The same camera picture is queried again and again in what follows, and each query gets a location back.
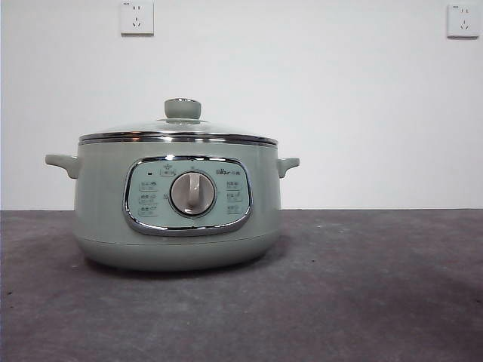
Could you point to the glass lid with green knob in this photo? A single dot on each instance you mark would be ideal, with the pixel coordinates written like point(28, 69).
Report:
point(182, 110)

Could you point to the green electric cooking pot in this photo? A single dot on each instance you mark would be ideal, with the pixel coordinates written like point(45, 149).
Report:
point(102, 196)

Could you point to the white wall socket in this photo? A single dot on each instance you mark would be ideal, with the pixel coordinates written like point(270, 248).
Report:
point(137, 17)
point(463, 21)

